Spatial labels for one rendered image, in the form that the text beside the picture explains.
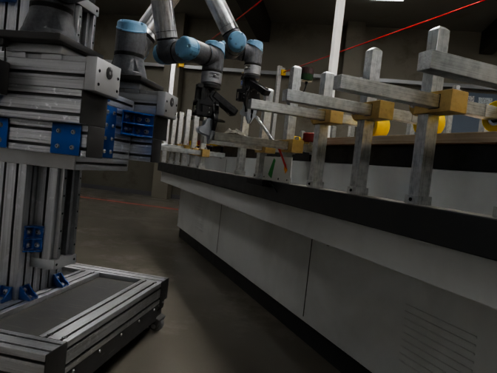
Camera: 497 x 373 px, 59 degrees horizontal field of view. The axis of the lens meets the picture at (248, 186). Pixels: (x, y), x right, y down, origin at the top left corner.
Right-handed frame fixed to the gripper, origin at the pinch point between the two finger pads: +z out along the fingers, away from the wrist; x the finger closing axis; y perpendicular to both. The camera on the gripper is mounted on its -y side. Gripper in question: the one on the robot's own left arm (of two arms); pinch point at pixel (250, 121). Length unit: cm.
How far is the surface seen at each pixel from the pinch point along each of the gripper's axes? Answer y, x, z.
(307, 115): -50, 23, 1
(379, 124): -63, -2, 1
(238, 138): -21.2, 25.7, 10.5
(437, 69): -111, 69, 2
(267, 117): -3.8, -6.8, -2.6
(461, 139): -97, 15, 7
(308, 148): -32.9, -1.3, 10.7
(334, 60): 57, -137, -66
